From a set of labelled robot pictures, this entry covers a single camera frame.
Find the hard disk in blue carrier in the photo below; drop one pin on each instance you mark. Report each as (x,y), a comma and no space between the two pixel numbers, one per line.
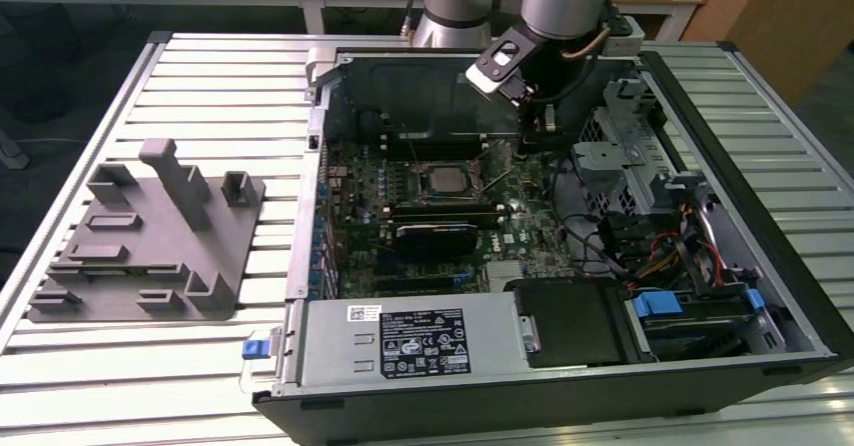
(656,306)

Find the blue case latch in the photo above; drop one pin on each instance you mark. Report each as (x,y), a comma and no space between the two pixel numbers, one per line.
(255,350)

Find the grey plastic drive latch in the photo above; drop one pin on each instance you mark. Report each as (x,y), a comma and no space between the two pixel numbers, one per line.
(680,181)

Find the silver CPU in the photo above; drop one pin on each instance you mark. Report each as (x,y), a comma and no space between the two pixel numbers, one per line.
(448,181)

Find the black expansion slot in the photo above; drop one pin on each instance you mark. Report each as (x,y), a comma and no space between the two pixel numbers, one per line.
(413,283)

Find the grey chair leg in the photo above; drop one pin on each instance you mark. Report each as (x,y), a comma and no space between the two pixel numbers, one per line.
(12,156)

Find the small silver heat sink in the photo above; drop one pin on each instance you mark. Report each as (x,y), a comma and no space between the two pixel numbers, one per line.
(503,273)

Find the CPU socket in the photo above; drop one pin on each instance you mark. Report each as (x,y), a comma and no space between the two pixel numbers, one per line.
(476,182)

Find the black PC case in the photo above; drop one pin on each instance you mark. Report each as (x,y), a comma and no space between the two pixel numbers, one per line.
(467,416)

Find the silver power supply unit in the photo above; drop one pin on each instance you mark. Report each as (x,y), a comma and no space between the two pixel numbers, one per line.
(333,346)

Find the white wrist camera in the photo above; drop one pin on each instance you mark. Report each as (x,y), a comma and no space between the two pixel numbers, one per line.
(496,63)

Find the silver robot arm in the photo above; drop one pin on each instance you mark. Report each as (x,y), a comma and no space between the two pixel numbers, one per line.
(567,1)

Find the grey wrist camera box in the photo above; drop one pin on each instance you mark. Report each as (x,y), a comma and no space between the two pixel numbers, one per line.
(623,43)

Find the silver disk bay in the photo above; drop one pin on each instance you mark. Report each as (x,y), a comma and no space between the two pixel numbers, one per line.
(767,341)

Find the black RAM stick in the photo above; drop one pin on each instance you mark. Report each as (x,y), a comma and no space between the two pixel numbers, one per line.
(443,219)
(399,141)

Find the green motherboard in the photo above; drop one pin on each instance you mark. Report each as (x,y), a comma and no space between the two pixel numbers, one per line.
(533,261)

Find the wooden cabinet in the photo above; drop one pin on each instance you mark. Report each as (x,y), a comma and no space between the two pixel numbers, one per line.
(787,26)

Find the grey parts rack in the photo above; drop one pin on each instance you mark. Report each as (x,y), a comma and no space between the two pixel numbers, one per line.
(166,246)

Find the black graphics card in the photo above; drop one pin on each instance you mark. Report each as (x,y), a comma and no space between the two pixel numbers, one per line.
(433,238)

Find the grey metal drive cage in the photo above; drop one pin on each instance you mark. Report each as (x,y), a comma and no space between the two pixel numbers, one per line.
(600,158)

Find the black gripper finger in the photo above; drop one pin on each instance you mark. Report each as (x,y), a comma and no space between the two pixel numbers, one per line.
(525,138)
(541,136)

